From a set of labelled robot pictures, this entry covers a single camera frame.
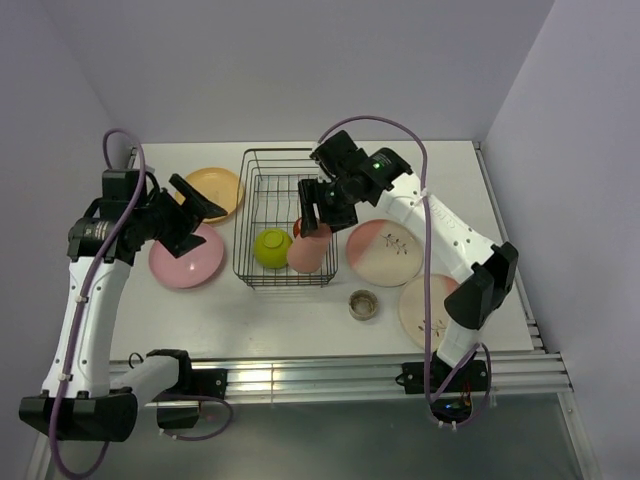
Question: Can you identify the pink cream plate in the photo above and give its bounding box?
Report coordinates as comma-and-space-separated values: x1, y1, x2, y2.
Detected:
398, 274, 458, 352
345, 219, 424, 287

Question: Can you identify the speckled ceramic small cup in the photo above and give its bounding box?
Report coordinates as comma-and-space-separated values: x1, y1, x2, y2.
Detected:
348, 290, 378, 321

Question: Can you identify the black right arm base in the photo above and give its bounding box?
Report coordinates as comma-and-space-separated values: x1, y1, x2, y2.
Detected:
394, 359, 494, 396

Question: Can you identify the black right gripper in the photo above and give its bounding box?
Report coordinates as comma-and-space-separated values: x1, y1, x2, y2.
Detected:
297, 175, 358, 237

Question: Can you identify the lime green bowl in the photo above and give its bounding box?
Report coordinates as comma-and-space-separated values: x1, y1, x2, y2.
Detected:
253, 228, 293, 269

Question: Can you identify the pink cream plate upper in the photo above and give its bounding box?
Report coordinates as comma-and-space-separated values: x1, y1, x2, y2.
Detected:
345, 219, 424, 287

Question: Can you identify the pink cream plate lower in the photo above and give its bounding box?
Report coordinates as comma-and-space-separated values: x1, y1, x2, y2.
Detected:
398, 274, 458, 352

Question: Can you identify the orange plastic plate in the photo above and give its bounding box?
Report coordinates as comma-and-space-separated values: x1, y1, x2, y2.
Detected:
186, 167, 245, 216

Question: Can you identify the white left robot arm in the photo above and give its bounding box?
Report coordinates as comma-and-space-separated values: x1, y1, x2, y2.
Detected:
19, 169, 227, 442

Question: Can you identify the aluminium frame rail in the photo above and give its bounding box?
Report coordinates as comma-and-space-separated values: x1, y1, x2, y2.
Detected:
107, 352, 574, 406

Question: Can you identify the pink plastic plate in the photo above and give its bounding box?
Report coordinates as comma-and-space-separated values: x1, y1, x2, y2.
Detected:
148, 224, 226, 289

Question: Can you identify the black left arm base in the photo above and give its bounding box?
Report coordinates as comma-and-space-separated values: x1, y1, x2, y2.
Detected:
156, 368, 228, 430

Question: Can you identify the salmon pink cup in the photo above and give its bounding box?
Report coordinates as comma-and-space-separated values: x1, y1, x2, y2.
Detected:
287, 223, 332, 274

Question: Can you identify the black wire dish rack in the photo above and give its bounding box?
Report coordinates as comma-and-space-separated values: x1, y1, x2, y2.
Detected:
232, 148, 339, 289

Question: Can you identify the orange black mug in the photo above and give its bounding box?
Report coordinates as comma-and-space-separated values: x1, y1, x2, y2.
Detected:
292, 217, 302, 238

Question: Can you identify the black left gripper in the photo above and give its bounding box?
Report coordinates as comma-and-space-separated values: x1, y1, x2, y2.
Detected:
133, 174, 225, 257

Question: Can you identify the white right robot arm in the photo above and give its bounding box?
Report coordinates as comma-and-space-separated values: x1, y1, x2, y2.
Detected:
298, 130, 519, 390

